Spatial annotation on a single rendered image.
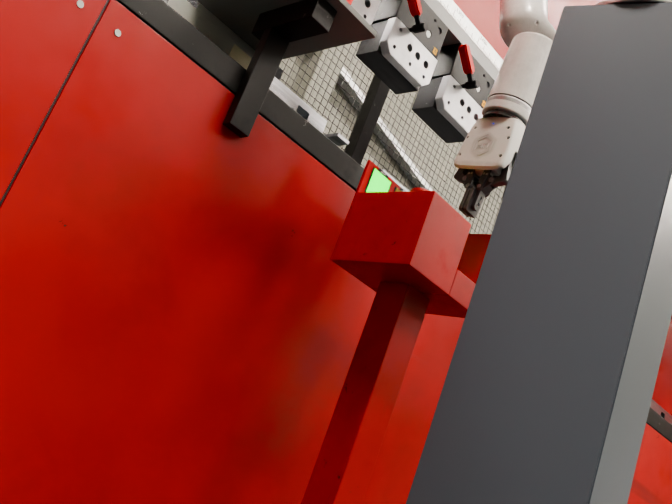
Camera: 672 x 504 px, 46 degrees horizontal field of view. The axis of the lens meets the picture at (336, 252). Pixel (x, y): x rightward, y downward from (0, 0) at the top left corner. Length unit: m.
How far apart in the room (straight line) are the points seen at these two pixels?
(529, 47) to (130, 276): 0.75
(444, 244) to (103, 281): 0.49
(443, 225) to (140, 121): 0.46
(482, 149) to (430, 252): 0.25
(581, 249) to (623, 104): 0.19
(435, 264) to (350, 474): 0.32
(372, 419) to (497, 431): 0.35
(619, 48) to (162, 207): 0.64
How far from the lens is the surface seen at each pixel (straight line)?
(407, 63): 1.68
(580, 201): 0.94
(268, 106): 1.27
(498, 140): 1.33
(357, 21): 1.25
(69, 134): 1.09
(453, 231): 1.20
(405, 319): 1.20
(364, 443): 1.17
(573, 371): 0.86
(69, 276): 1.09
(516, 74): 1.38
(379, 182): 1.30
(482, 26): 1.91
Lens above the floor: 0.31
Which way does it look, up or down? 17 degrees up
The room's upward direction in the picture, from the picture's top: 21 degrees clockwise
